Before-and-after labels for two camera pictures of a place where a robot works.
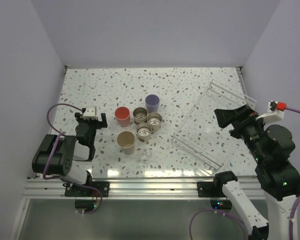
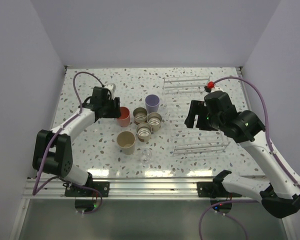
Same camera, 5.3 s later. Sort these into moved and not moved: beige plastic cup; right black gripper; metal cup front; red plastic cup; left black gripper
Moved: left black gripper; right black gripper
Not moved: metal cup front; red plastic cup; beige plastic cup
